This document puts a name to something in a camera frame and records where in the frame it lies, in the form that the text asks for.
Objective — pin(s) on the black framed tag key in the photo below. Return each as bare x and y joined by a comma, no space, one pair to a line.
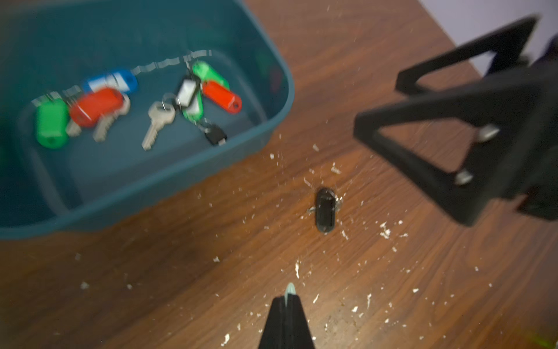
163,112

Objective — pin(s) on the red tag in box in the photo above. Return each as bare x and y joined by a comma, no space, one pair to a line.
221,96

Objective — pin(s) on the small black fob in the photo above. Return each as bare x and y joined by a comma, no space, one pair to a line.
213,133

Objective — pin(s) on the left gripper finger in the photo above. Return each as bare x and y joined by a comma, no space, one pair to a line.
286,325

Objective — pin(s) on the blue tag key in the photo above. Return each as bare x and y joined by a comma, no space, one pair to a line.
122,80

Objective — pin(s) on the green tag in box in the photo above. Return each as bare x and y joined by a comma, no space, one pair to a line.
194,113

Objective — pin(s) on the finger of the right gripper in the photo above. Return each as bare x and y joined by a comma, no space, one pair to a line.
464,147
506,44

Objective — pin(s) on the red tag key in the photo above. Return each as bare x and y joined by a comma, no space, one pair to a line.
97,110

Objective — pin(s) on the green tag key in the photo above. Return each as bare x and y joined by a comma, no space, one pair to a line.
52,116

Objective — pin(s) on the teal plastic storage box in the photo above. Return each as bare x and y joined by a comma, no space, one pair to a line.
50,49

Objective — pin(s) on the mint tag key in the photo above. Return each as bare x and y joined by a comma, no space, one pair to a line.
290,291

